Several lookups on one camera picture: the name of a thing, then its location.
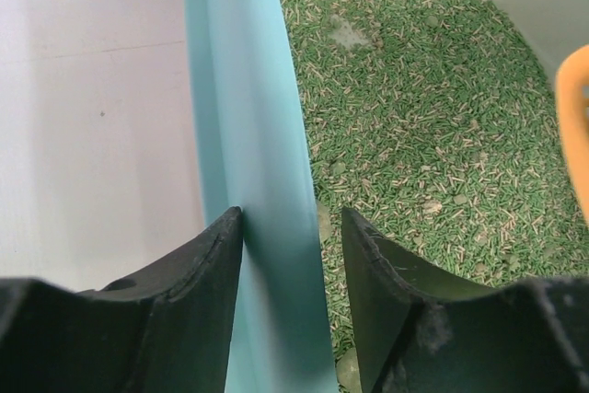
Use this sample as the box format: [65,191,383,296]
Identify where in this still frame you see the green litter pellets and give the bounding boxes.
[281,0,588,392]

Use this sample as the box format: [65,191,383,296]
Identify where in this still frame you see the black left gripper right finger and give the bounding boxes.
[341,209,588,392]

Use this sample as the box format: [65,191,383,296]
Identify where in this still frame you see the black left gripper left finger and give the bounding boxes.
[1,207,243,392]

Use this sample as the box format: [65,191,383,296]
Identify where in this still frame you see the teal cat litter box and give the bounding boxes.
[185,0,588,392]

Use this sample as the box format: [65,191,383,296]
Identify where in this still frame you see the orange litter scoop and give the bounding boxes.
[555,45,589,223]

